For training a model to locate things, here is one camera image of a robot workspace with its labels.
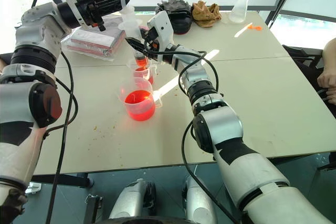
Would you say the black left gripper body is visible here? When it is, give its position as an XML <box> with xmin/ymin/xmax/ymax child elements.
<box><xmin>74</xmin><ymin>0</ymin><xmax>107</xmax><ymax>32</ymax></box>

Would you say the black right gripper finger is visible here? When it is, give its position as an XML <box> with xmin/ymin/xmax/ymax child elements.
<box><xmin>125</xmin><ymin>37</ymin><xmax>148</xmax><ymax>52</ymax></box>
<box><xmin>135</xmin><ymin>49</ymin><xmax>160</xmax><ymax>61</ymax></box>

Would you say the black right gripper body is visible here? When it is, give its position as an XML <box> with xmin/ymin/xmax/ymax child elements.
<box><xmin>142</xmin><ymin>28</ymin><xmax>161</xmax><ymax>52</ymax></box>

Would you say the small clear measuring cup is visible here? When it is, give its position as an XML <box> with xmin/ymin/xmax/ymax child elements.
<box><xmin>127</xmin><ymin>58</ymin><xmax>159</xmax><ymax>86</ymax></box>

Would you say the large clear measuring cup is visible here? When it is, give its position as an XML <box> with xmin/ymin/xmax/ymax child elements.
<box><xmin>120</xmin><ymin>77</ymin><xmax>163</xmax><ymax>122</ymax></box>

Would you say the bystander bare hand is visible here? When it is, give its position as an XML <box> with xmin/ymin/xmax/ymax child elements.
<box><xmin>317</xmin><ymin>64</ymin><xmax>336</xmax><ymax>89</ymax></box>

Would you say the plastic-wrapped red white pack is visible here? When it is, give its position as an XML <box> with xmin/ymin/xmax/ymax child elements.
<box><xmin>69</xmin><ymin>15</ymin><xmax>127</xmax><ymax>51</ymax></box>
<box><xmin>60</xmin><ymin>37</ymin><xmax>119</xmax><ymax>61</ymax></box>

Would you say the black cloth bundle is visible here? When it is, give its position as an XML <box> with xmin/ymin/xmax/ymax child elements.
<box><xmin>155</xmin><ymin>0</ymin><xmax>193</xmax><ymax>35</ymax></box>

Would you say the brown rag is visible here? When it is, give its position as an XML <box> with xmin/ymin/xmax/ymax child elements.
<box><xmin>191</xmin><ymin>0</ymin><xmax>223</xmax><ymax>28</ymax></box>

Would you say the clear conical flask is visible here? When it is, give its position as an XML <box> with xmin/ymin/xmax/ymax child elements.
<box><xmin>228</xmin><ymin>0</ymin><xmax>252</xmax><ymax>24</ymax></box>

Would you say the silver left robot leg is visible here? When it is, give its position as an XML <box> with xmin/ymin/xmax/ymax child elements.
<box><xmin>109</xmin><ymin>178</ymin><xmax>157</xmax><ymax>219</ymax></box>

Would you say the silver robot leg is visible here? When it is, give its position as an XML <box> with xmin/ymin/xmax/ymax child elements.
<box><xmin>109</xmin><ymin>178</ymin><xmax>157</xmax><ymax>219</ymax></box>
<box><xmin>182</xmin><ymin>175</ymin><xmax>218</xmax><ymax>224</ymax></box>

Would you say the black table support bar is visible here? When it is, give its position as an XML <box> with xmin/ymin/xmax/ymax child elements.
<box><xmin>30</xmin><ymin>173</ymin><xmax>95</xmax><ymax>189</ymax></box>

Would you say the black chair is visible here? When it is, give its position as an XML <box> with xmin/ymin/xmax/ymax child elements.
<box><xmin>282</xmin><ymin>45</ymin><xmax>336</xmax><ymax>120</ymax></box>

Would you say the silver right robot leg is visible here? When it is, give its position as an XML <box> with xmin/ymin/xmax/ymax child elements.
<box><xmin>182</xmin><ymin>175</ymin><xmax>218</xmax><ymax>224</ymax></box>

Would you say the black rounded housing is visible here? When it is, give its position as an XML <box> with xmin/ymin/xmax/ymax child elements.
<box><xmin>97</xmin><ymin>215</ymin><xmax>190</xmax><ymax>224</ymax></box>

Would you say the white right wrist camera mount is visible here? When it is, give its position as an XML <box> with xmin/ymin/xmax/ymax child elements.
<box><xmin>146</xmin><ymin>10</ymin><xmax>175</xmax><ymax>51</ymax></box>

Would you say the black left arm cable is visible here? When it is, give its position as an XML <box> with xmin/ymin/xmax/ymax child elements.
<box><xmin>30</xmin><ymin>0</ymin><xmax>79</xmax><ymax>224</ymax></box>

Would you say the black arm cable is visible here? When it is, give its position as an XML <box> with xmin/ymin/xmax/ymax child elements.
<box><xmin>143</xmin><ymin>39</ymin><xmax>240</xmax><ymax>224</ymax></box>
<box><xmin>30</xmin><ymin>0</ymin><xmax>79</xmax><ymax>224</ymax></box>

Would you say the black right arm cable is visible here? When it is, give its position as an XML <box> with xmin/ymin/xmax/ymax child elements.
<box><xmin>143</xmin><ymin>39</ymin><xmax>240</xmax><ymax>224</ymax></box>

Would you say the grey metal bracket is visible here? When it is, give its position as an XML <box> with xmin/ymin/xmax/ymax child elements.
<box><xmin>84</xmin><ymin>194</ymin><xmax>103</xmax><ymax>224</ymax></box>

